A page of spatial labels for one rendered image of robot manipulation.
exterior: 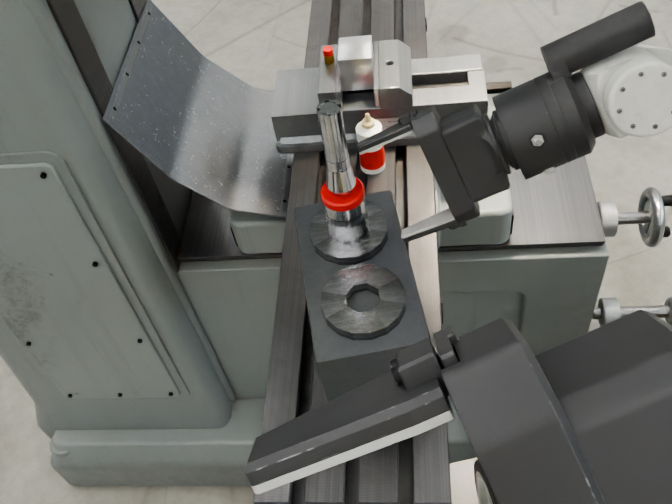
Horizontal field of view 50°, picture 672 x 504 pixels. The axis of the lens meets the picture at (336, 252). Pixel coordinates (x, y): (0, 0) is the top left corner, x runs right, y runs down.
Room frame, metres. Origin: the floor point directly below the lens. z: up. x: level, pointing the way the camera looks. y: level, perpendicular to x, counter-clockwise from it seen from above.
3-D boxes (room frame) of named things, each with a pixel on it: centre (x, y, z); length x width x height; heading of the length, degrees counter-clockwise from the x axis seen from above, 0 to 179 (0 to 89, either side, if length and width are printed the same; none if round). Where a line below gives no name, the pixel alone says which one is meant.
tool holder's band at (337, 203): (0.54, -0.02, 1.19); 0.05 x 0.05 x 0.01
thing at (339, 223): (0.54, -0.02, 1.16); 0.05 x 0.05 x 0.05
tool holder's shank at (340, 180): (0.54, -0.02, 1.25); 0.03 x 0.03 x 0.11
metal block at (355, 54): (0.95, -0.09, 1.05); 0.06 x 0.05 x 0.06; 170
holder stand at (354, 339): (0.49, -0.02, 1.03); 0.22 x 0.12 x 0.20; 0
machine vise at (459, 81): (0.95, -0.12, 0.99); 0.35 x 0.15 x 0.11; 80
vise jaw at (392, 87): (0.94, -0.14, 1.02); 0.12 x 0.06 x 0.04; 170
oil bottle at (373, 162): (0.83, -0.08, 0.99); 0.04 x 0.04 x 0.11
